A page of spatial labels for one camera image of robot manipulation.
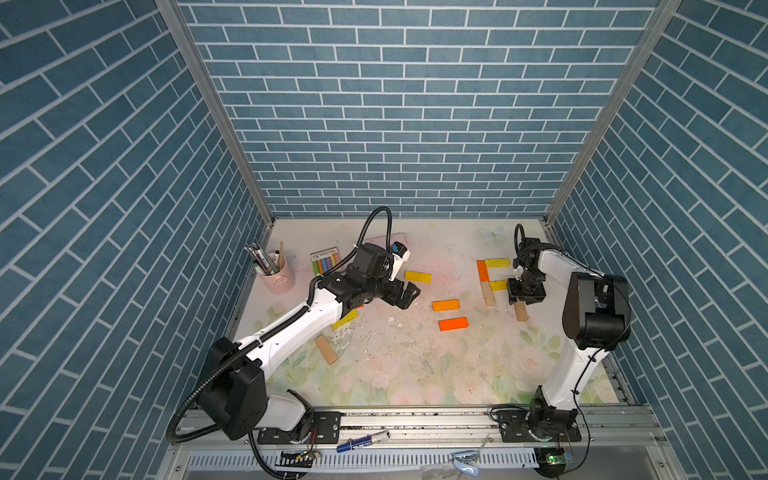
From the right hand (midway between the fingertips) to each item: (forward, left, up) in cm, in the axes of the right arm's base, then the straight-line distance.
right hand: (521, 301), depth 97 cm
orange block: (+11, +11, 0) cm, 16 cm away
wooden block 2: (-21, +60, 0) cm, 64 cm away
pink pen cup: (-4, +78, +8) cm, 78 cm away
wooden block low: (-3, +1, -1) cm, 4 cm away
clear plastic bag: (-45, +21, +1) cm, 49 cm away
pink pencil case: (+24, +43, +1) cm, 50 cm away
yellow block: (+14, +6, +2) cm, 16 cm away
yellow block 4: (-10, +54, +1) cm, 55 cm away
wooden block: (+2, +11, 0) cm, 11 cm away
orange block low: (-10, +23, 0) cm, 26 cm away
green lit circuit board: (-42, -2, -1) cm, 42 cm away
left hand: (-9, +36, +18) cm, 41 cm away
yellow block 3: (+6, +36, +1) cm, 37 cm away
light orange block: (-3, +25, -1) cm, 25 cm away
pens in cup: (-1, +83, +13) cm, 84 cm away
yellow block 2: (+5, +7, 0) cm, 9 cm away
